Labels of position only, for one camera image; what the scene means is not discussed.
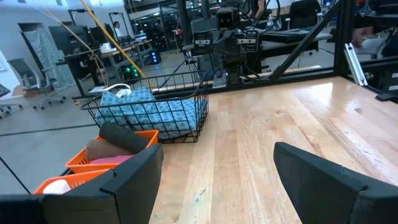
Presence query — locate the silver aluminium bar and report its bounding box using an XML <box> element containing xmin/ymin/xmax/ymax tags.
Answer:
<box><xmin>343</xmin><ymin>42</ymin><xmax>368</xmax><ymax>87</ymax></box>

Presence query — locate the yellow cable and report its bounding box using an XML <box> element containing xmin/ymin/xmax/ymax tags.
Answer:
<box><xmin>79</xmin><ymin>0</ymin><xmax>155</xmax><ymax>88</ymax></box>

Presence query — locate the black computer with green lights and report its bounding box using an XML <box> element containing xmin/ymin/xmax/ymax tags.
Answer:
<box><xmin>121</xmin><ymin>63</ymin><xmax>141</xmax><ymax>82</ymax></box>

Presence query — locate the silver corner bracket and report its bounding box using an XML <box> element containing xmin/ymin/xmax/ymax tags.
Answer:
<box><xmin>212</xmin><ymin>73</ymin><xmax>228</xmax><ymax>89</ymax></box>

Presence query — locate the brown bandage roll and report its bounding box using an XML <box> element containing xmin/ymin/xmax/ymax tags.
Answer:
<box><xmin>85</xmin><ymin>139</ymin><xmax>133</xmax><ymax>161</ymax></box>

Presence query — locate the black device with blue lights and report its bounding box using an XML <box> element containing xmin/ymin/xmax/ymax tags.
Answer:
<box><xmin>149</xmin><ymin>50</ymin><xmax>162</xmax><ymax>65</ymax></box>

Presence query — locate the blue patterned cloth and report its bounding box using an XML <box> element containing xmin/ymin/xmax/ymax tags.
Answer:
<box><xmin>94</xmin><ymin>83</ymin><xmax>206</xmax><ymax>140</ymax></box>

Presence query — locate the pink bandage roll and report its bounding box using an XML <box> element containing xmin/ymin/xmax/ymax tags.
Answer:
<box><xmin>89</xmin><ymin>154</ymin><xmax>134</xmax><ymax>165</ymax></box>

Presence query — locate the black wire basket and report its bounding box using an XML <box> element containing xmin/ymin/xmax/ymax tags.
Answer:
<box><xmin>80</xmin><ymin>70</ymin><xmax>210</xmax><ymax>144</ymax></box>

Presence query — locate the person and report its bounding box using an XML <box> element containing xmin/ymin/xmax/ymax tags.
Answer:
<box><xmin>247</xmin><ymin>0</ymin><xmax>268</xmax><ymax>19</ymax></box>
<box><xmin>112</xmin><ymin>21</ymin><xmax>124</xmax><ymax>40</ymax></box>

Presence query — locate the grey office chair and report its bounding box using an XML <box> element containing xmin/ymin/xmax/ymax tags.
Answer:
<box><xmin>7</xmin><ymin>57</ymin><xmax>66</xmax><ymax>110</ymax></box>

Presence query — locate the dark work desk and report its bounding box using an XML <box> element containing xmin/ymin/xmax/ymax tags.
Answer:
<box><xmin>57</xmin><ymin>39</ymin><xmax>153</xmax><ymax>97</ymax></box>

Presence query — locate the orange plastic basket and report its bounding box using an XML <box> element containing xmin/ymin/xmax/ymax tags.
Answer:
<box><xmin>65</xmin><ymin>129</ymin><xmax>160</xmax><ymax>174</ymax></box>
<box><xmin>32</xmin><ymin>168</ymin><xmax>109</xmax><ymax>195</ymax></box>

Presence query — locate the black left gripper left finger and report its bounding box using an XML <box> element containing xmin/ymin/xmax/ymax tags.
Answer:
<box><xmin>42</xmin><ymin>144</ymin><xmax>164</xmax><ymax>224</ymax></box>

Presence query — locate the person's hand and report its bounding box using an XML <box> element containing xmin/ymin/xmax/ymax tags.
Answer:
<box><xmin>353</xmin><ymin>26</ymin><xmax>376</xmax><ymax>49</ymax></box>

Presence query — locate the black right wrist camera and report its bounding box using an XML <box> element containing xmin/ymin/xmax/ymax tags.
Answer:
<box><xmin>215</xmin><ymin>6</ymin><xmax>240</xmax><ymax>30</ymax></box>

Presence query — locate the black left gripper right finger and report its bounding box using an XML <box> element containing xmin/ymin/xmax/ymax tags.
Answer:
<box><xmin>273</xmin><ymin>142</ymin><xmax>398</xmax><ymax>224</ymax></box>

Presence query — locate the black bandage roll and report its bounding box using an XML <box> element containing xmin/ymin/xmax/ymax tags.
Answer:
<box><xmin>98</xmin><ymin>121</ymin><xmax>150</xmax><ymax>155</ymax></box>

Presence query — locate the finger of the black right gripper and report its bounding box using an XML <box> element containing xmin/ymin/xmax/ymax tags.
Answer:
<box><xmin>192</xmin><ymin>30</ymin><xmax>214</xmax><ymax>54</ymax></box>
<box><xmin>238</xmin><ymin>29</ymin><xmax>260</xmax><ymax>53</ymax></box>

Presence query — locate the black office chair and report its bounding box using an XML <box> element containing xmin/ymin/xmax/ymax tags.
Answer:
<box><xmin>285</xmin><ymin>0</ymin><xmax>323</xmax><ymax>30</ymax></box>

